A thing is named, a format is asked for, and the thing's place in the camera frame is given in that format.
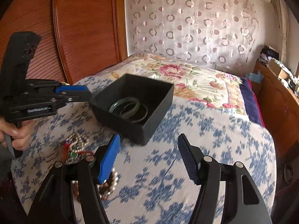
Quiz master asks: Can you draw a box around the white pearl necklace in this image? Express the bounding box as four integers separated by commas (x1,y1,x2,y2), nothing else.
66,131,119,201

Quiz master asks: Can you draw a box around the red cord bracelet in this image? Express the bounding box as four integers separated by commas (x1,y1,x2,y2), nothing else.
62,141,94,162

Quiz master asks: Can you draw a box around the black square jewelry box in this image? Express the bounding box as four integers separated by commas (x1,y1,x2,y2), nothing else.
90,74,174,146

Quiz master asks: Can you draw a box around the person's left hand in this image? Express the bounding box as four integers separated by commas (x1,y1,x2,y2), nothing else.
0,116,36,151

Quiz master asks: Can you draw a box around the green gem pendant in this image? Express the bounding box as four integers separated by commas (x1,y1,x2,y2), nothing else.
65,144,80,164

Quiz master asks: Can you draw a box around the dark thin bangle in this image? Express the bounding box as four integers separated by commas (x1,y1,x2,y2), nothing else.
127,103,149,123

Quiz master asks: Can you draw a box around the blue floral bedspread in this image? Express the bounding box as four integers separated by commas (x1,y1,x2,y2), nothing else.
11,97,276,223

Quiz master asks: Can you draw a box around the green jade bangle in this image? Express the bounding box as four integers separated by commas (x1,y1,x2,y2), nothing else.
108,97,140,114

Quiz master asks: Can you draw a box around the red wooden wardrobe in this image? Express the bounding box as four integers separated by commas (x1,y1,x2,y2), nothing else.
1,0,127,84

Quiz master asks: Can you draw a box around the pink floral quilt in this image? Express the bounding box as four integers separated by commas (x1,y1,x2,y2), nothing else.
98,53,249,120

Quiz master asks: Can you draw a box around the purple blanket edge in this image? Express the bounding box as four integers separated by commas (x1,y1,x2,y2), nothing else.
239,77,265,127

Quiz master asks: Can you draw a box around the wooden side cabinet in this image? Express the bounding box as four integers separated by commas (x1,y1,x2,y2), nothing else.
253,61,298,159

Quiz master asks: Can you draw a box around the cardboard box on cabinet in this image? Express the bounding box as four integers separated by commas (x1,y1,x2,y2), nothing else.
269,59,290,80

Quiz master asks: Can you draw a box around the sheer circle pattern curtain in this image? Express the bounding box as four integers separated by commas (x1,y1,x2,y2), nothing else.
125,0,259,74

